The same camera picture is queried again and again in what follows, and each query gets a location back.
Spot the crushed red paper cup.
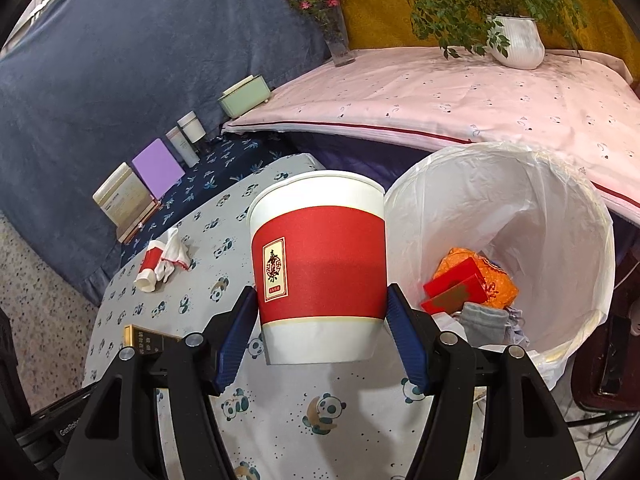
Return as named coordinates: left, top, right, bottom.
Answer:
left=134, top=240, right=166, bottom=293

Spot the black phone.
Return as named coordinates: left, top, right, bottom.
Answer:
left=599, top=314, right=627, bottom=395

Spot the red and white paper cup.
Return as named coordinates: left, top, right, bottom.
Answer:
left=247, top=170, right=387, bottom=366

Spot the dark purple cloth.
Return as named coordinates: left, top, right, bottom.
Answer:
left=295, top=130, right=473, bottom=196

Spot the panda print tablecloth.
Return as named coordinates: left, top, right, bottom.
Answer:
left=82, top=152, right=501, bottom=480

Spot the dark wooden stool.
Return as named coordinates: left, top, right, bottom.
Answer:
left=572, top=260, right=640, bottom=413

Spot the trash bin with white bag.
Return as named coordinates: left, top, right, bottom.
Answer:
left=384, top=141, right=617, bottom=392

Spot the white paper sheet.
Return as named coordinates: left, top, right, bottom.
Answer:
left=435, top=307, right=532, bottom=350

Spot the small red packet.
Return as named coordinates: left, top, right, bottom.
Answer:
left=421, top=292, right=466, bottom=317

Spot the beige book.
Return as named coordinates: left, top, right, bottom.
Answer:
left=92, top=162, right=153, bottom=228

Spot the small white tissue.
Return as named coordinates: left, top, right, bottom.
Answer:
left=155, top=227, right=192, bottom=281

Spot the pink cloth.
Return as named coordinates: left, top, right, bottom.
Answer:
left=222, top=47, right=640, bottom=226

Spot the large red packet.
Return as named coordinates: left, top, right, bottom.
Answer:
left=423, top=259, right=488, bottom=305

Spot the orange snack wrapper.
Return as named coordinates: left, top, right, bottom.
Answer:
left=432, top=247, right=518, bottom=311

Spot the pale green box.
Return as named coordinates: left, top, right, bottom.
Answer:
left=217, top=74, right=271, bottom=118

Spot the white bottle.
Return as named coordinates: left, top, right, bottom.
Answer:
left=165, top=126, right=200, bottom=168

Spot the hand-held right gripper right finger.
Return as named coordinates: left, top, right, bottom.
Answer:
left=385, top=282, right=586, bottom=480

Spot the yellow blanket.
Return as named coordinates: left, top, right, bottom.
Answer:
left=317, top=0, right=636, bottom=78

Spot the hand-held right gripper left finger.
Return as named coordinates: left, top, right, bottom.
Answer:
left=59, top=285, right=260, bottom=480

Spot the black and gold box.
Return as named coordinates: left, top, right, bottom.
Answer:
left=124, top=325, right=182, bottom=358

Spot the green plant in white pot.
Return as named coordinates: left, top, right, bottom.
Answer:
left=347, top=0, right=588, bottom=71

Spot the glass vase with pink flowers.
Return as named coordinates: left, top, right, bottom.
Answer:
left=285, top=0, right=357, bottom=68

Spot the blue-grey blanket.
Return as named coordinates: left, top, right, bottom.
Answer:
left=0, top=0, right=351, bottom=306

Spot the navy leaf print cloth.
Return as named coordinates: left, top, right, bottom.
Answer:
left=120, top=135, right=321, bottom=256

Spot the grey cloth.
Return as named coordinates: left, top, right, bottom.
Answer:
left=457, top=302, right=510, bottom=333

